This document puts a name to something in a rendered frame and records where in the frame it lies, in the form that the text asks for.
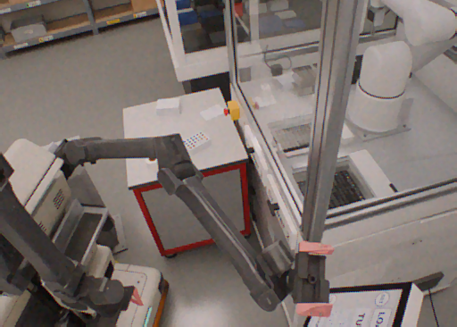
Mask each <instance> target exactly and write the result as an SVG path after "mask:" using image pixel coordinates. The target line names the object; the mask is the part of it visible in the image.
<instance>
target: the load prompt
mask: <svg viewBox="0 0 457 327"><path fill-rule="evenodd" d="M392 312H393V308H388V307H376V308H375V309H374V312H373V315H372V317H371V319H370V325H369V327H388V324H389V319H390V316H391V314H392Z"/></svg>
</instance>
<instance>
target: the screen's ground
mask: <svg viewBox="0 0 457 327"><path fill-rule="evenodd" d="M391 290H392V293H391V296H390V299H389V301H388V306H382V307H388V308H393V312H392V314H391V316H390V319H389V324H388V327H391V326H392V323H393V320H394V318H395V313H396V310H397V305H398V302H399V299H400V296H401V294H402V291H403V290H402V289H391ZM330 294H340V295H339V296H338V299H337V301H336V303H335V307H332V308H341V309H344V308H354V311H353V314H352V317H351V321H350V323H349V325H348V327H369V325H370V319H371V317H372V315H373V312H374V309H375V308H376V307H372V305H373V302H374V299H375V297H376V295H377V291H369V292H348V293H330Z"/></svg>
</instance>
